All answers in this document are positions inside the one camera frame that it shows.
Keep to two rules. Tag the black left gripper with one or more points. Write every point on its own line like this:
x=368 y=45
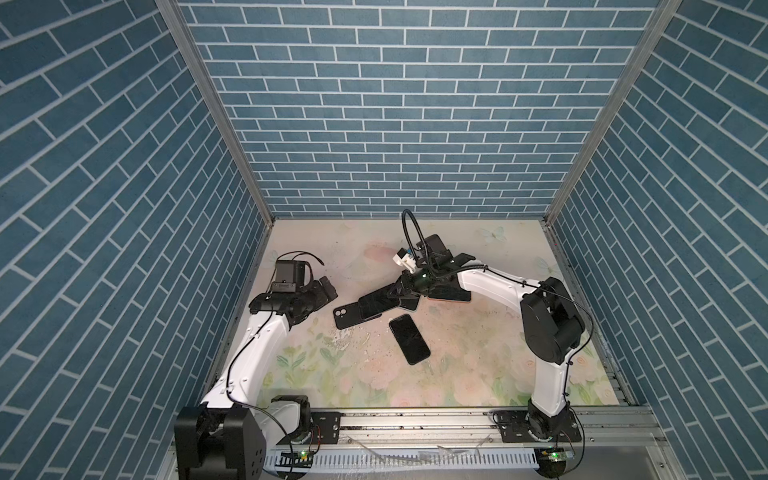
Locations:
x=321 y=296

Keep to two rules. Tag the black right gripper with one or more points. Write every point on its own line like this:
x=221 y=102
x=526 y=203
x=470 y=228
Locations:
x=408 y=290

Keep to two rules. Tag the black phone case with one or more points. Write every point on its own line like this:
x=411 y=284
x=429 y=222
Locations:
x=351 y=315

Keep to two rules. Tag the black phone face up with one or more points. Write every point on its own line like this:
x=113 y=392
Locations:
x=409 y=339

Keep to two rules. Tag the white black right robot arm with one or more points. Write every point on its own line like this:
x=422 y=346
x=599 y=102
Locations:
x=551 y=322

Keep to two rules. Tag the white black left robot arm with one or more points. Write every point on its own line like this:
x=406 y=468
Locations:
x=252 y=372

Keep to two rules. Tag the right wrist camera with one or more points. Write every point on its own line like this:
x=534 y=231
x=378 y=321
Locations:
x=432 y=250

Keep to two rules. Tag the aluminium corner post right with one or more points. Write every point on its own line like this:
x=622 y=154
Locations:
x=656 y=26

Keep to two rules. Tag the aluminium corner post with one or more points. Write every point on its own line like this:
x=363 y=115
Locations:
x=656 y=26
x=172 y=15

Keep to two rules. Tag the aluminium corner post left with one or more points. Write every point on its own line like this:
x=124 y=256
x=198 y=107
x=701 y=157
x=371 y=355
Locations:
x=172 y=15

